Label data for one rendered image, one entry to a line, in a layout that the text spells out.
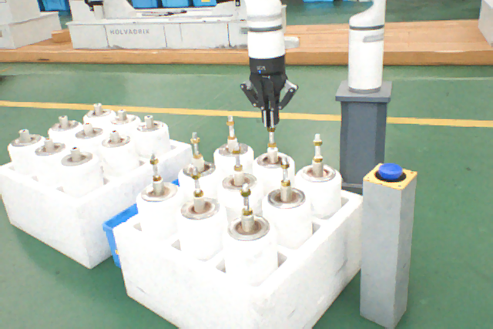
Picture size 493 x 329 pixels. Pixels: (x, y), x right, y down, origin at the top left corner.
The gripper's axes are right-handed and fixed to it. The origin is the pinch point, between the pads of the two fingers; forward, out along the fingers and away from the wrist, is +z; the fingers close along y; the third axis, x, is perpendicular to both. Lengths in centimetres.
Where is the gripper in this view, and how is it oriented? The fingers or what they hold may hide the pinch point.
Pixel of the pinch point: (270, 118)
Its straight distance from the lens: 100.0
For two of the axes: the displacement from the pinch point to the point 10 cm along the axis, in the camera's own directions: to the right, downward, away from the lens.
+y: 8.9, 1.2, -4.5
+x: 4.6, -3.9, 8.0
